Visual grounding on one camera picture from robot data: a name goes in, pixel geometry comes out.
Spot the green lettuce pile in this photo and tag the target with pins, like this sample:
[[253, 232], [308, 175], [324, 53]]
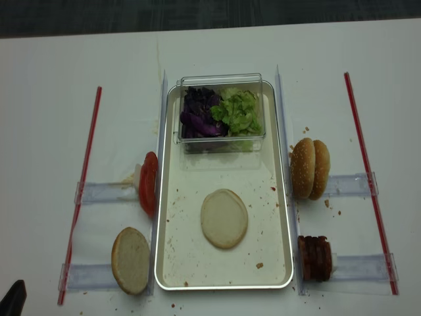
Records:
[[238, 110]]

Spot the red tomato slice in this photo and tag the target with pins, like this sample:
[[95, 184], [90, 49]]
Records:
[[147, 181]]

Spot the purple cabbage leaves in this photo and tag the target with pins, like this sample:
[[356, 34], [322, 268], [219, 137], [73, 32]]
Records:
[[196, 116]]

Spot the clear plastic salad box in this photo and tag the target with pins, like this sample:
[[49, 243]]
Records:
[[250, 81]]

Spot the bottom bun on tray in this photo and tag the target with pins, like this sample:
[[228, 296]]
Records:
[[224, 219]]

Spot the white onion piece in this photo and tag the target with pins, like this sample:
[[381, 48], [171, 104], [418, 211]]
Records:
[[137, 176]]

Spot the sesame bun top front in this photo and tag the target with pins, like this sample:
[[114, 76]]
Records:
[[302, 168]]

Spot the white metal tray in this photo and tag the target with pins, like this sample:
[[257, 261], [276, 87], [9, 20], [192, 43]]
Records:
[[185, 259]]

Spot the bun top behind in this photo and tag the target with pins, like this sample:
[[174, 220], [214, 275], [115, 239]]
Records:
[[321, 171]]

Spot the red strip left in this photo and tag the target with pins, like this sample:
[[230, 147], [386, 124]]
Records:
[[78, 196]]

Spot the red strip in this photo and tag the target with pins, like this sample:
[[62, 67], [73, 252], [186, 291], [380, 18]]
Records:
[[78, 196], [377, 211]]

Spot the bun half standing left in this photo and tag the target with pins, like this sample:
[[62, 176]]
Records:
[[130, 261]]

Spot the clear holder upper left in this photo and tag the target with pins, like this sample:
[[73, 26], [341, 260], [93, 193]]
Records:
[[112, 192]]

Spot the clear holder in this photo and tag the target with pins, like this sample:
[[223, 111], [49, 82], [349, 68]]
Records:
[[376, 267], [112, 192], [75, 277], [361, 184]]

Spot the clear holder upper right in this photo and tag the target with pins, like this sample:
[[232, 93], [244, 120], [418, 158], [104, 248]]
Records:
[[361, 184]]

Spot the clear holder lower left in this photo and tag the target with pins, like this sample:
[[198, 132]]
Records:
[[75, 277]]

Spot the clear holder lower right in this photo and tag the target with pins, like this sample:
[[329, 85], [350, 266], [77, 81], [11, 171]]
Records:
[[376, 267]]

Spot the red strip right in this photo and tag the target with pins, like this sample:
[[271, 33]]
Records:
[[377, 211]]

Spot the black object bottom left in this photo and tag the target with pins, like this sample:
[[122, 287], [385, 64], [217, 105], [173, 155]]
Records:
[[13, 302]]

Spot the clear rail right vertical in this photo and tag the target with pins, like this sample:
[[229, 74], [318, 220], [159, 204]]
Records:
[[284, 128]]

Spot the clear rail vertical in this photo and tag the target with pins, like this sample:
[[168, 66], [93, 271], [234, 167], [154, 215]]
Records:
[[160, 153], [284, 128]]

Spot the clear rail left vertical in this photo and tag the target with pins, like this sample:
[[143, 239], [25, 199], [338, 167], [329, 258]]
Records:
[[160, 153]]

